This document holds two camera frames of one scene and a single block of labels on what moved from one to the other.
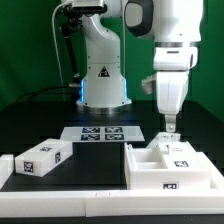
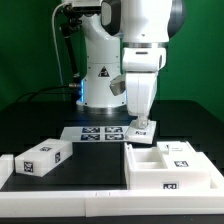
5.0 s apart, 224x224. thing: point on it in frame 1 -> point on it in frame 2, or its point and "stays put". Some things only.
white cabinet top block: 39,159 stays put
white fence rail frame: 112,203 stays put
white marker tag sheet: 102,134 stays put
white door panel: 163,139 -> 136,134
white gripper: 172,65 -> 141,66
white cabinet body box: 165,166 stays put
